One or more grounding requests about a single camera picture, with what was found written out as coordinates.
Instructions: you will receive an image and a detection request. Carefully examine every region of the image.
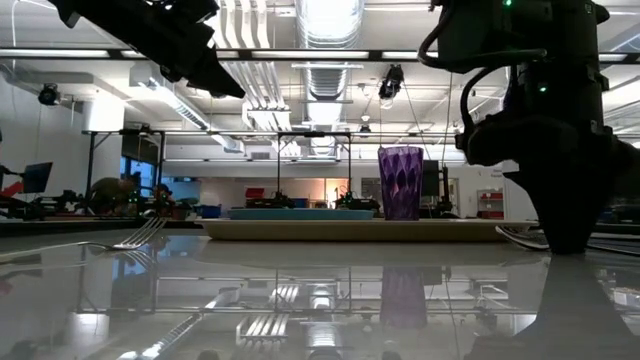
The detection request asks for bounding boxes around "black hanging camera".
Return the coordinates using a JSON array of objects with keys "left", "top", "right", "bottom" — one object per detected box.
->
[{"left": 377, "top": 63, "right": 405, "bottom": 101}]

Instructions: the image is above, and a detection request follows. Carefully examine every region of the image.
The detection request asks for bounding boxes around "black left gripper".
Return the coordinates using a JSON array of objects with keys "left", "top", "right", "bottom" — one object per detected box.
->
[{"left": 47, "top": 0, "right": 247, "bottom": 100}]

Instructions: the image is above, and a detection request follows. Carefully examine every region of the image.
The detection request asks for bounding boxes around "small black monitor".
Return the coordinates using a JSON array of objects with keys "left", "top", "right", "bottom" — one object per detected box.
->
[{"left": 22, "top": 161, "right": 54, "bottom": 195}]

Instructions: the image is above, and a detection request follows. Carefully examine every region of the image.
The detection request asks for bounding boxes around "person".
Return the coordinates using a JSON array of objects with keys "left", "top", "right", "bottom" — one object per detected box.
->
[{"left": 89, "top": 175, "right": 139, "bottom": 216}]

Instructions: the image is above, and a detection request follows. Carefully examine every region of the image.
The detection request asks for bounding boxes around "black upright monitor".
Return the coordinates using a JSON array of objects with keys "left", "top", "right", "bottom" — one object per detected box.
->
[{"left": 421, "top": 159, "right": 442, "bottom": 198}]

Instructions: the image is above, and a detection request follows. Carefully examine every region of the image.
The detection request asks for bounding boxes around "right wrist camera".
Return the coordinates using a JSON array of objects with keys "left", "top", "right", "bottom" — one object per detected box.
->
[{"left": 453, "top": 119, "right": 506, "bottom": 167}]

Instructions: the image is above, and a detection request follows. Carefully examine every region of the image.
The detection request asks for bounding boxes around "shelf with red bins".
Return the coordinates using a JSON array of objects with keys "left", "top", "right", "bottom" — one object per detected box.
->
[{"left": 476, "top": 188, "right": 506, "bottom": 221}]

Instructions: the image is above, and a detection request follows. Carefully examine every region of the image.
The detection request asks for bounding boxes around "cream plastic tray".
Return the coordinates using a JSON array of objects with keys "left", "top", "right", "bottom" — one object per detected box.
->
[{"left": 194, "top": 218, "right": 537, "bottom": 244}]

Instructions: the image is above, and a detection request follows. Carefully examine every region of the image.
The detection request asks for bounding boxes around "blue plastic plate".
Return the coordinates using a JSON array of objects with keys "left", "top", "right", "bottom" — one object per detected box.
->
[{"left": 228, "top": 207, "right": 376, "bottom": 222}]

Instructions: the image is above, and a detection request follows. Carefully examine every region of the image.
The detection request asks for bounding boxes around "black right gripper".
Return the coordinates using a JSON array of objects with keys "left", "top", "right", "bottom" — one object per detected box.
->
[{"left": 499, "top": 115, "right": 640, "bottom": 255}]

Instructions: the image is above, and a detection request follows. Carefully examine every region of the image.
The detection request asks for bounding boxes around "purple faceted plastic cup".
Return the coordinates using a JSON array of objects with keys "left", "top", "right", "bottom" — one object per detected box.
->
[{"left": 377, "top": 145, "right": 425, "bottom": 222}]

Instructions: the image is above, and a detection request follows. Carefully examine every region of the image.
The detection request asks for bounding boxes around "black ceiling spotlight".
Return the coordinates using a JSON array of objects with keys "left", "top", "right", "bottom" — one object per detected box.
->
[{"left": 37, "top": 83, "right": 62, "bottom": 107}]

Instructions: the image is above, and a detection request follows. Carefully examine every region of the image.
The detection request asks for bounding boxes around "black station frame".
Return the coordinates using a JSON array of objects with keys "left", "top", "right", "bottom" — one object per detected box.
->
[
  {"left": 81, "top": 128, "right": 167, "bottom": 216},
  {"left": 276, "top": 131, "right": 353, "bottom": 209}
]

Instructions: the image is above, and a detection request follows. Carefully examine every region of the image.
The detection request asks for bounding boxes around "silver ceiling air duct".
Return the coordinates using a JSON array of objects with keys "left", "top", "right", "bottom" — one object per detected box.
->
[{"left": 294, "top": 0, "right": 366, "bottom": 157}]

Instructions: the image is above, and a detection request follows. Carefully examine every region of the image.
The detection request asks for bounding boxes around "silver metal fork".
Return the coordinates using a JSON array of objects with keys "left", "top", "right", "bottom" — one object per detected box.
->
[{"left": 0, "top": 215, "right": 170, "bottom": 261}]

